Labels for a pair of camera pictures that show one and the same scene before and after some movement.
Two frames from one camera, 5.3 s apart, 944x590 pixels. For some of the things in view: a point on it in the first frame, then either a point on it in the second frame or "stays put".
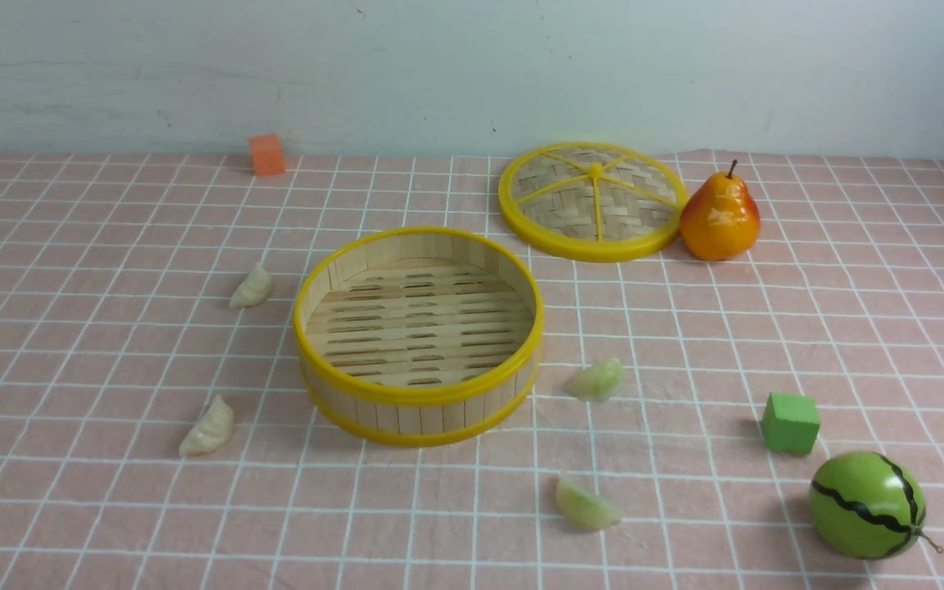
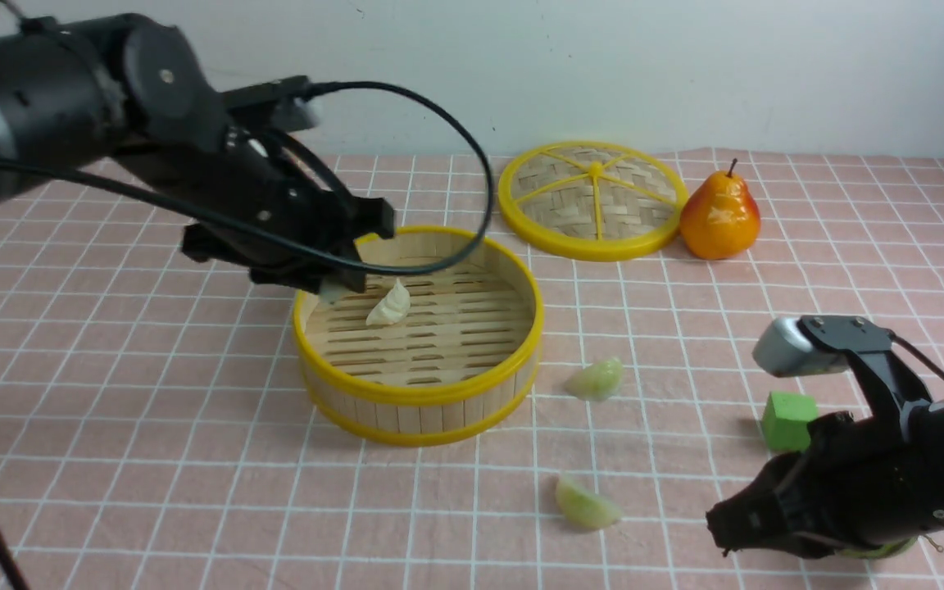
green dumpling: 583,508 stays put
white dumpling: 253,290 to 393,307
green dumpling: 596,383 stays put
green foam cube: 791,422 stays put
